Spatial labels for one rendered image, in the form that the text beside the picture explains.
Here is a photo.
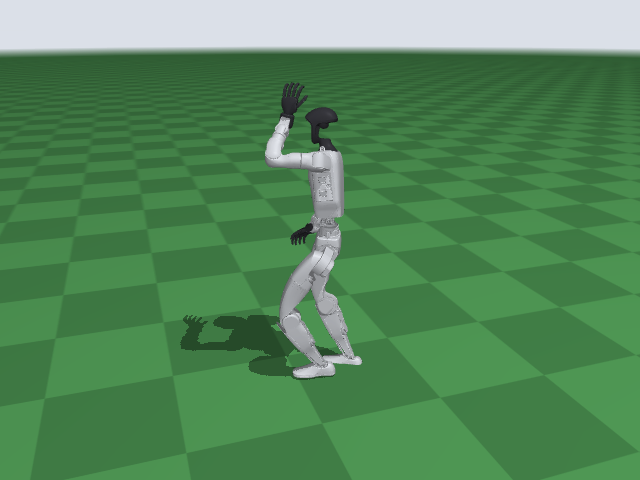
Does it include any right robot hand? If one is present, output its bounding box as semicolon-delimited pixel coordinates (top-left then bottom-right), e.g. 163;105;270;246
290;223;313;245

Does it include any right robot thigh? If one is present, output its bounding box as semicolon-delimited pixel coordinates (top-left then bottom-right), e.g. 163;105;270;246
311;242;338;314

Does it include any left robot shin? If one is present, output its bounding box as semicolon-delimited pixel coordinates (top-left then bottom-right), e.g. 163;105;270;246
277;314;325;368

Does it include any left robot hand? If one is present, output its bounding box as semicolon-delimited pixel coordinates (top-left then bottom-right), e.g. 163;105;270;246
279;83;308;129

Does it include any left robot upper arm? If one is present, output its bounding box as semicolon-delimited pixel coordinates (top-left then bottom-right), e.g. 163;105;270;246
265;151;331;173

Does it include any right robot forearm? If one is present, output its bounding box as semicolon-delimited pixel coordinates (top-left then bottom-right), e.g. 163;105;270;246
309;213;322;233

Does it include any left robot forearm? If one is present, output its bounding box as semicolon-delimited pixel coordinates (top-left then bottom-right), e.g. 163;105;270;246
266;116;290;159

